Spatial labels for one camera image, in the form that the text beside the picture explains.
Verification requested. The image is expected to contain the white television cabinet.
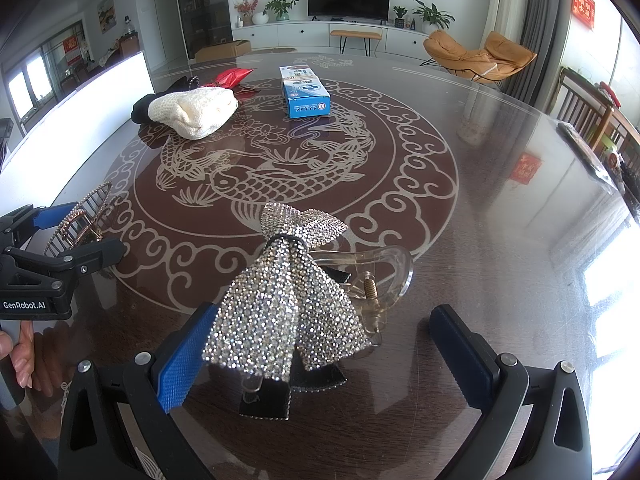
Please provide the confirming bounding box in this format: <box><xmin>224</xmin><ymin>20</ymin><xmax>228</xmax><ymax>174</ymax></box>
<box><xmin>231</xmin><ymin>19</ymin><xmax>451</xmax><ymax>56</ymax></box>

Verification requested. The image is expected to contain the framed wall painting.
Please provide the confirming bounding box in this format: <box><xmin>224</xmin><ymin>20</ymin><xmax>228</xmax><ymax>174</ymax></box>
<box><xmin>96</xmin><ymin>0</ymin><xmax>115</xmax><ymax>35</ymax></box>

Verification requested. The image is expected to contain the blue carton box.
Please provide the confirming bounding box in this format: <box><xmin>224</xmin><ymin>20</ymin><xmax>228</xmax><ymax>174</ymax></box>
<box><xmin>281</xmin><ymin>77</ymin><xmax>332</xmax><ymax>120</ymax></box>

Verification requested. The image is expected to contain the wooden dining chair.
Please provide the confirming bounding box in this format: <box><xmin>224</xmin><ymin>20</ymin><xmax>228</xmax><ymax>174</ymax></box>
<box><xmin>547</xmin><ymin>66</ymin><xmax>616</xmax><ymax>146</ymax></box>

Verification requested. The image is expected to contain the red flower arrangement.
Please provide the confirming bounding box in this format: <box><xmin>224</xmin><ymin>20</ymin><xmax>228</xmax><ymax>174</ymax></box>
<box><xmin>234</xmin><ymin>0</ymin><xmax>261</xmax><ymax>27</ymax></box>

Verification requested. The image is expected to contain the red cloth item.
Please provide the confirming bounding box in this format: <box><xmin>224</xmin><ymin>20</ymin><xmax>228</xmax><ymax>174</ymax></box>
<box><xmin>592</xmin><ymin>82</ymin><xmax>623</xmax><ymax>108</ymax></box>

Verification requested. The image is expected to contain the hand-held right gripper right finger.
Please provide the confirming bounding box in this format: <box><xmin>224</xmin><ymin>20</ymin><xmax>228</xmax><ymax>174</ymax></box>
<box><xmin>429</xmin><ymin>304</ymin><xmax>593</xmax><ymax>480</ymax></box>

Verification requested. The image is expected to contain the wooden bench stool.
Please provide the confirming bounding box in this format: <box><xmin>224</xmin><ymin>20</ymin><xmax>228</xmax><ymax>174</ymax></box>
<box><xmin>330</xmin><ymin>29</ymin><xmax>383</xmax><ymax>56</ymax></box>

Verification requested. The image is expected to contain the gold pearl claw hair clip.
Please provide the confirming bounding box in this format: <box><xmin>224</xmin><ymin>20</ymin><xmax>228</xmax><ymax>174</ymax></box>
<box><xmin>42</xmin><ymin>181</ymin><xmax>117</xmax><ymax>261</ymax></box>

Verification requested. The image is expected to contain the person's left hand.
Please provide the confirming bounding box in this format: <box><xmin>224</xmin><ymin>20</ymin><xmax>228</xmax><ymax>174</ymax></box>
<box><xmin>0</xmin><ymin>320</ymin><xmax>36</xmax><ymax>390</ymax></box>

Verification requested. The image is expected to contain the green plant in glass vase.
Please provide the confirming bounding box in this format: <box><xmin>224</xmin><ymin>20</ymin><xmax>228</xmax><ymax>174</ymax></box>
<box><xmin>262</xmin><ymin>0</ymin><xmax>299</xmax><ymax>22</ymax></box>

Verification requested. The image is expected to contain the black velvet pouch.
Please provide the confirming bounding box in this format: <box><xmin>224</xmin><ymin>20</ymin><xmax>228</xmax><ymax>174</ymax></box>
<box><xmin>131</xmin><ymin>93</ymin><xmax>157</xmax><ymax>123</ymax></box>

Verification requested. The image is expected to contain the dark glass display cabinet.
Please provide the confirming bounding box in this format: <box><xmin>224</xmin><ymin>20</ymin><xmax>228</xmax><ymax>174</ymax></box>
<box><xmin>174</xmin><ymin>0</ymin><xmax>235</xmax><ymax>61</ymax></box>

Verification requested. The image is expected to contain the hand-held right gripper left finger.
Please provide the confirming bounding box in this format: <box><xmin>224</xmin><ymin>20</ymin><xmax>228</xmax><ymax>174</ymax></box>
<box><xmin>57</xmin><ymin>301</ymin><xmax>218</xmax><ymax>480</ymax></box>

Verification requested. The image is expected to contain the red wall hanging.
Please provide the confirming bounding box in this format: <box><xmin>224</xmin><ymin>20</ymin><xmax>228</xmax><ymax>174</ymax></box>
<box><xmin>571</xmin><ymin>0</ymin><xmax>597</xmax><ymax>30</ymax></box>

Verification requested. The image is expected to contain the rhinestone bow hair clip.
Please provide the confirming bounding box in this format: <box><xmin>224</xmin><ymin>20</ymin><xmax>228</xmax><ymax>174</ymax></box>
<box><xmin>201</xmin><ymin>201</ymin><xmax>415</xmax><ymax>386</ymax></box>

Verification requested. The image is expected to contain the red foil packet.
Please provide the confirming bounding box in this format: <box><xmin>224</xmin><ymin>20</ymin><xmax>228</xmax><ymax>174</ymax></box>
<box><xmin>207</xmin><ymin>67</ymin><xmax>257</xmax><ymax>101</ymax></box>

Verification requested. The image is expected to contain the large leafy potted plant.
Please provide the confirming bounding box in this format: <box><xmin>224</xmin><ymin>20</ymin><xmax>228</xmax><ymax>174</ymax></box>
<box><xmin>411</xmin><ymin>0</ymin><xmax>456</xmax><ymax>33</ymax></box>

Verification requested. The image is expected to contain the dark patterned glass desktop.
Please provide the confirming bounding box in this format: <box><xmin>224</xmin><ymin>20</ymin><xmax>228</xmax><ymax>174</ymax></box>
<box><xmin>0</xmin><ymin>50</ymin><xmax>640</xmax><ymax>480</ymax></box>

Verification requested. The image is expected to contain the cardboard box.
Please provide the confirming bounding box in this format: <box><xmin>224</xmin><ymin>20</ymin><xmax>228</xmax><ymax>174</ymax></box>
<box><xmin>195</xmin><ymin>39</ymin><xmax>252</xmax><ymax>63</ymax></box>

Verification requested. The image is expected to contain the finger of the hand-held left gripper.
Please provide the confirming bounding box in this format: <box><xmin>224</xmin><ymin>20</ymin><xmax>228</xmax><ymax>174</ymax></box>
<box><xmin>0</xmin><ymin>201</ymin><xmax>78</xmax><ymax>248</ymax></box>
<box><xmin>0</xmin><ymin>237</ymin><xmax>126</xmax><ymax>283</ymax></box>

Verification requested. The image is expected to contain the orange lounge chair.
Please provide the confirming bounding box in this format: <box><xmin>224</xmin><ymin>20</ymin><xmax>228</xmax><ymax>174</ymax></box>
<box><xmin>420</xmin><ymin>30</ymin><xmax>538</xmax><ymax>85</ymax></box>

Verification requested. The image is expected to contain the grey curtain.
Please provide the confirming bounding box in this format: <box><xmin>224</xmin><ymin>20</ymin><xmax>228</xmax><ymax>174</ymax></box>
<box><xmin>510</xmin><ymin>0</ymin><xmax>576</xmax><ymax>106</ymax></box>

